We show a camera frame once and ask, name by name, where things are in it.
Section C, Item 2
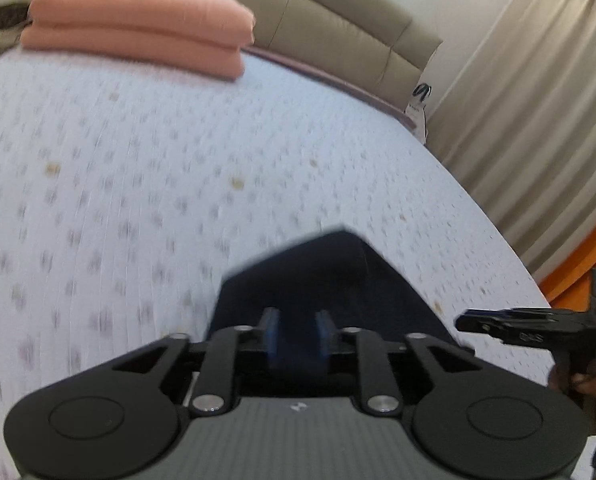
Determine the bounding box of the black hoodie with white stripes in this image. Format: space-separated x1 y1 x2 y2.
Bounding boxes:
206 230 459 375

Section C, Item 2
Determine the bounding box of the person's right hand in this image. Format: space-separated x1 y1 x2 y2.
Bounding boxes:
548 364 596 400

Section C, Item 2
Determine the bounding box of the floral quilted bed cover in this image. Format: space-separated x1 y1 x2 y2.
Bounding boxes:
0 50 545 479

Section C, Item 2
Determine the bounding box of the beige pleated curtain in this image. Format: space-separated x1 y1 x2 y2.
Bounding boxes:
427 0 596 280

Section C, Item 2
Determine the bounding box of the white paper shopping bag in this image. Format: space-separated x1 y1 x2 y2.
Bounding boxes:
404 82 432 144

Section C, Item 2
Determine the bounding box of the beige padded headboard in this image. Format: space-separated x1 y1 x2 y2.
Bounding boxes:
238 0 441 108

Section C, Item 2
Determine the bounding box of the folded pink blanket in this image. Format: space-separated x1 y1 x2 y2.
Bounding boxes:
20 0 256 80

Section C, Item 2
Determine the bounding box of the brown patterned pouch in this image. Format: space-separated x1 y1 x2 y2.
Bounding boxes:
0 0 30 30

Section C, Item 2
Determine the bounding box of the orange door frame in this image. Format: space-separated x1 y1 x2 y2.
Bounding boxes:
539 227 596 311

